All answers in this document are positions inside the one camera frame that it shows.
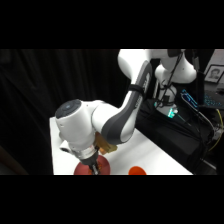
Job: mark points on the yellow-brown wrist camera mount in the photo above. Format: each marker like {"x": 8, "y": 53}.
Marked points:
{"x": 106, "y": 146}

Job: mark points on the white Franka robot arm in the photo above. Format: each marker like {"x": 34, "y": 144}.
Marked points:
{"x": 113, "y": 123}

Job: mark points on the black robot stand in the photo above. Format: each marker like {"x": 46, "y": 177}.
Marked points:
{"x": 166, "y": 136}

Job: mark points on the black curtain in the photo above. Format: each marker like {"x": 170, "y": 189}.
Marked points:
{"x": 33, "y": 86}

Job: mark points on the small green light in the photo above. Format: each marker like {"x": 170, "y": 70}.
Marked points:
{"x": 172, "y": 112}

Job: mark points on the orange bowl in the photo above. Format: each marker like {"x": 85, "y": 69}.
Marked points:
{"x": 137, "y": 171}

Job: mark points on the pink bowl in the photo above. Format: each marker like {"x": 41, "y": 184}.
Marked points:
{"x": 105, "y": 166}

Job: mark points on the framed portrait picture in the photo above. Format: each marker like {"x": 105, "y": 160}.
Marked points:
{"x": 214, "y": 74}

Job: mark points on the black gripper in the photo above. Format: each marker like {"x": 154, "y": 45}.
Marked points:
{"x": 90, "y": 161}

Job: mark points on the blue glowing device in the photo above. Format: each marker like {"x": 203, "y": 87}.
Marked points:
{"x": 190, "y": 99}

